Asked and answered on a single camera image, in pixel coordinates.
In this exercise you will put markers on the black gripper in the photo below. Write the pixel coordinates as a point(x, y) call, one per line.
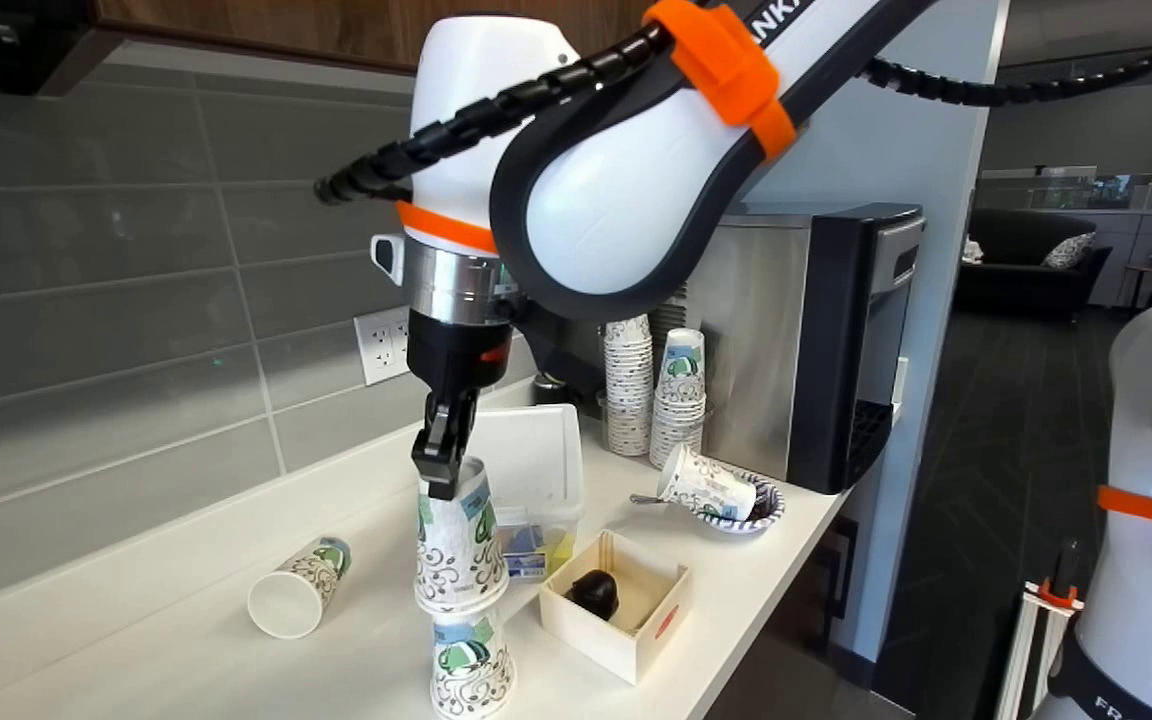
point(457, 353)

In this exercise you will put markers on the printed paper cup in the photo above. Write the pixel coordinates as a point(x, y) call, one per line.
point(460, 547)
point(298, 584)
point(709, 487)

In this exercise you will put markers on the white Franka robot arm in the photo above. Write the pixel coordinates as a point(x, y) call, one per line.
point(631, 200)

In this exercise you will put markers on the short stack of paper cups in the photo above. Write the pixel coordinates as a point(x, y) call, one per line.
point(681, 394)

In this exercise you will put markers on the clear lidded plastic container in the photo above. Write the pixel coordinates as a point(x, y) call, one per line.
point(530, 461)

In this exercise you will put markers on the small black round object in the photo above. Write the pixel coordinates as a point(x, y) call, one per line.
point(598, 594)

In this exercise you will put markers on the light wooden open box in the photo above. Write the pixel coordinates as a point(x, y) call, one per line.
point(631, 640)

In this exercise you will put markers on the stainless black coffee machine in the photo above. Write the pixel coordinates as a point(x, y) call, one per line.
point(843, 345)

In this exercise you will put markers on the dark sofa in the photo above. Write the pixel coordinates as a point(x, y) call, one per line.
point(1028, 265)

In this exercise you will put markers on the white red poles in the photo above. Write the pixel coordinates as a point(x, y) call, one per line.
point(1039, 640)

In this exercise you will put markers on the white wall outlet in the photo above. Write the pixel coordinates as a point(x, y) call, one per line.
point(380, 345)

